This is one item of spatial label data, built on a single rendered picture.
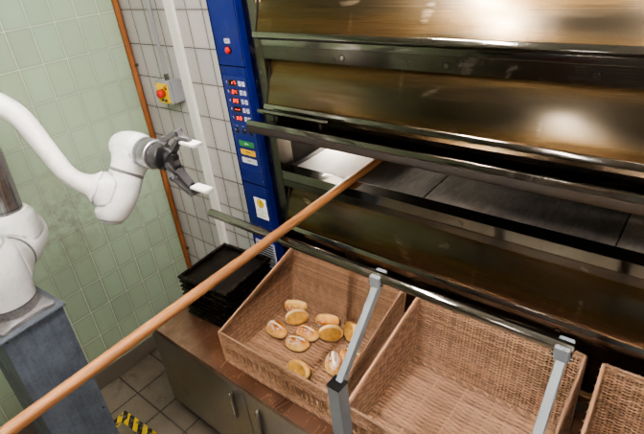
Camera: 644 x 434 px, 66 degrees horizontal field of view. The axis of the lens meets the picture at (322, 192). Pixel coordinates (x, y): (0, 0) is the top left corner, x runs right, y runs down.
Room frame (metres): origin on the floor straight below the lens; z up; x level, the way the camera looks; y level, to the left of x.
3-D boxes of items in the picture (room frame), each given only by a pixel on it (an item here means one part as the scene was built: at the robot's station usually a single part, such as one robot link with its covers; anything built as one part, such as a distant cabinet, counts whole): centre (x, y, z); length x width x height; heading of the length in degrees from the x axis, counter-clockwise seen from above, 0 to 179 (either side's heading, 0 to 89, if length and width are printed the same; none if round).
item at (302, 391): (1.42, 0.09, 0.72); 0.56 x 0.49 x 0.28; 49
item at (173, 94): (2.19, 0.62, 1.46); 0.10 x 0.07 x 0.10; 48
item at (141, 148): (1.37, 0.49, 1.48); 0.09 x 0.06 x 0.09; 139
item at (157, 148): (1.33, 0.43, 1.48); 0.09 x 0.07 x 0.08; 49
